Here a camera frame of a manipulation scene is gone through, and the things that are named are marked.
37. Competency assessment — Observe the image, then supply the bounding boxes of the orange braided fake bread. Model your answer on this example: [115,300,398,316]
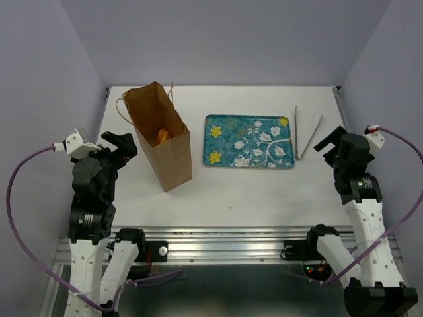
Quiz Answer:
[156,128,171,145]

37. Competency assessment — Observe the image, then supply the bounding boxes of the brown paper bag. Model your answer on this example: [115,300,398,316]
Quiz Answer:
[122,82,192,192]

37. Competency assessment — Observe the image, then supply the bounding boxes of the metal tongs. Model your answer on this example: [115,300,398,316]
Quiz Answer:
[293,106,324,162]

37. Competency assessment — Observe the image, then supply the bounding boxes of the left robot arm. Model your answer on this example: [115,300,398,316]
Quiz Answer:
[63,129,147,316]

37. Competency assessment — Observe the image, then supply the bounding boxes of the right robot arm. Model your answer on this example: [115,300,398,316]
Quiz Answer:
[304,125,418,316]

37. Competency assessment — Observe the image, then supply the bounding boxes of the teal floral tray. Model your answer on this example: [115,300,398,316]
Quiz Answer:
[203,114,295,169]

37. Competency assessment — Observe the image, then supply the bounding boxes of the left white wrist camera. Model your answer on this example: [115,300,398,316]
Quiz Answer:
[53,128,100,159]

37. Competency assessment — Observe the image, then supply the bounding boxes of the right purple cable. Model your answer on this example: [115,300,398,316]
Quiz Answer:
[287,127,423,287]

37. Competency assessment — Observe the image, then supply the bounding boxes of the purple cable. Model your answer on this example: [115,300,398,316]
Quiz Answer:
[287,127,423,287]
[6,147,182,313]

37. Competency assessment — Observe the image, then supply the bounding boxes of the aluminium mounting rail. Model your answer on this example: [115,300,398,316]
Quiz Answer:
[52,225,404,265]

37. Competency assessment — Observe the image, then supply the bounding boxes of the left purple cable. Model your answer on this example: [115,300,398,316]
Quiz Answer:
[6,147,182,313]

